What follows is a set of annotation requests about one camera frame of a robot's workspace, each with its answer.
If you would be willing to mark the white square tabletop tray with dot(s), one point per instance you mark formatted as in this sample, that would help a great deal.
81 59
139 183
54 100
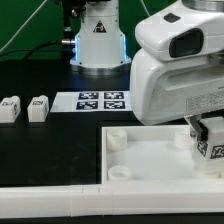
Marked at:
150 153

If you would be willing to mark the white sheet with tags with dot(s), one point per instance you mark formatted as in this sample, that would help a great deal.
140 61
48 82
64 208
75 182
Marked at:
91 101

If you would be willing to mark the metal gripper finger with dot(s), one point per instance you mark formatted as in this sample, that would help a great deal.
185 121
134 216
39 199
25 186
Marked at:
201 130

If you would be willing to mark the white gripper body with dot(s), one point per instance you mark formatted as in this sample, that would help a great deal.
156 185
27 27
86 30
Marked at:
166 91

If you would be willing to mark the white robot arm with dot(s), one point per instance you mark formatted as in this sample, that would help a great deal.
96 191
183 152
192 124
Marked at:
185 29

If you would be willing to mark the white L-shaped obstacle fence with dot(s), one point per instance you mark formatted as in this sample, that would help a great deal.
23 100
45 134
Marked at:
113 198

